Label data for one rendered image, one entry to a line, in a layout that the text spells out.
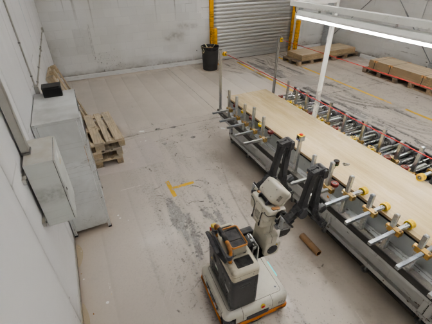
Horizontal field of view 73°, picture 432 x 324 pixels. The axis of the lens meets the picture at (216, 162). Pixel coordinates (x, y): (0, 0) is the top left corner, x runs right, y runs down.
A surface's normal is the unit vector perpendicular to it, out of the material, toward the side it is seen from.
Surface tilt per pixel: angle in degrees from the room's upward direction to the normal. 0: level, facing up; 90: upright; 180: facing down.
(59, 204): 90
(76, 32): 90
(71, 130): 90
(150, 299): 0
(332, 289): 0
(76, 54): 90
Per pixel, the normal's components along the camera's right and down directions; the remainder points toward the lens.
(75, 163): 0.43, 0.51
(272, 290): 0.00, -0.83
